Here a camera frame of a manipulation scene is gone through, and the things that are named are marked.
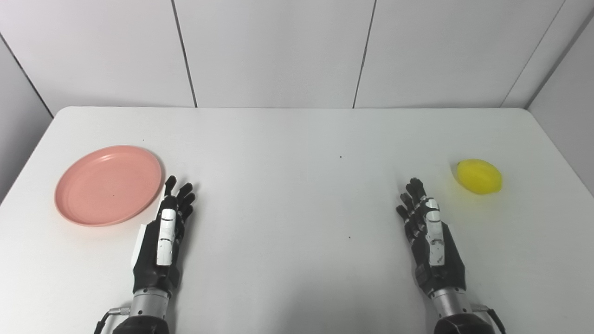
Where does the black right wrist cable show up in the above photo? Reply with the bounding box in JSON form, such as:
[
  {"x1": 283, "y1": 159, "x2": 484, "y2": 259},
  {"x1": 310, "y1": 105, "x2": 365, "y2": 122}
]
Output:
[{"x1": 471, "y1": 304, "x2": 507, "y2": 334}]

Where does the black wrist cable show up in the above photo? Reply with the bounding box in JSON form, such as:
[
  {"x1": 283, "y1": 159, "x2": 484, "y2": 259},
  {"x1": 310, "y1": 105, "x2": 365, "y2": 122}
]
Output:
[
  {"x1": 471, "y1": 304, "x2": 507, "y2": 334},
  {"x1": 94, "y1": 305, "x2": 131, "y2": 334}
]

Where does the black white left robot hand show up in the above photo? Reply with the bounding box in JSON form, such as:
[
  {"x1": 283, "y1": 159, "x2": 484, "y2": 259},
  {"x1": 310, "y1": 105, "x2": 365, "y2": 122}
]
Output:
[{"x1": 132, "y1": 175, "x2": 196, "y2": 295}]

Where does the pink round plate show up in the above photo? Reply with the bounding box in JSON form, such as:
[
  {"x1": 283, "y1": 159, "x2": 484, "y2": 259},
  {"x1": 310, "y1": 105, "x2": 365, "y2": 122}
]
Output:
[{"x1": 54, "y1": 145, "x2": 164, "y2": 227}]

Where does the yellow lemon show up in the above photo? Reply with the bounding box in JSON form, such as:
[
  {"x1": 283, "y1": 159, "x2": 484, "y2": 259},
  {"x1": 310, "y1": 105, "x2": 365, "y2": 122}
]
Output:
[{"x1": 456, "y1": 159, "x2": 503, "y2": 195}]

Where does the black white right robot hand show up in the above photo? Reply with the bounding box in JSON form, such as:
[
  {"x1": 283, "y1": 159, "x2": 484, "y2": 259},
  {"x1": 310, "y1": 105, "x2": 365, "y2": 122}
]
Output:
[{"x1": 396, "y1": 178, "x2": 467, "y2": 297}]

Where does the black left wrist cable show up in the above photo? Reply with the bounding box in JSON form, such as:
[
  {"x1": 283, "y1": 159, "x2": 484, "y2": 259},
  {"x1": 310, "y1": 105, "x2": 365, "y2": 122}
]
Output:
[{"x1": 94, "y1": 305, "x2": 131, "y2": 334}]

